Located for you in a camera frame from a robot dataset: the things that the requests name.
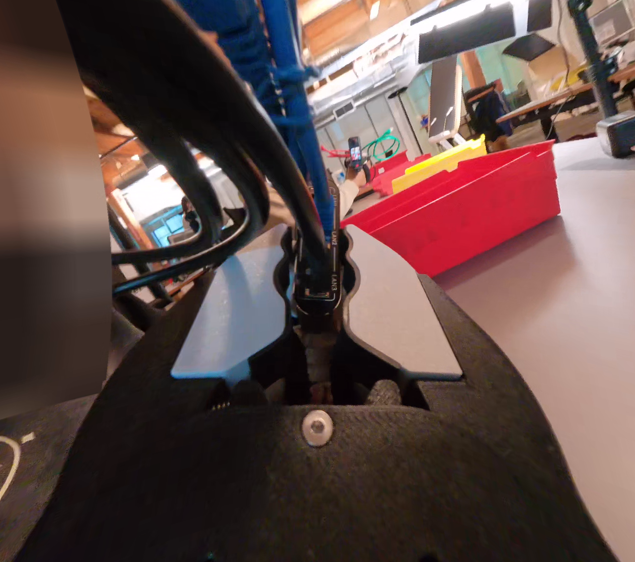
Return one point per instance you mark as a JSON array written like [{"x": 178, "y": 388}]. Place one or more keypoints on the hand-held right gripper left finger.
[{"x": 233, "y": 314}]

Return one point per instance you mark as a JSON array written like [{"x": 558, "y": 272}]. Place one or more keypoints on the wooden board back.
[{"x": 444, "y": 100}]

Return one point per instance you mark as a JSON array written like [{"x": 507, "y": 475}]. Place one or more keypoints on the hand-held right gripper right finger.
[{"x": 397, "y": 314}]

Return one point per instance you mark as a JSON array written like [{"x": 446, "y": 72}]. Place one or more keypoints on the studio light panel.
[{"x": 476, "y": 21}]

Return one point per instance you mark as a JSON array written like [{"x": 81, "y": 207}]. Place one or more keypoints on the dark grey power box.
[{"x": 617, "y": 135}]

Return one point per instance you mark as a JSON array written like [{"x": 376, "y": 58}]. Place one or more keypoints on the yellow plastic bin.
[{"x": 446, "y": 160}]

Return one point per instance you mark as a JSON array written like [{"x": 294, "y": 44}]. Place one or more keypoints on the black ethernet switch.
[{"x": 322, "y": 306}]

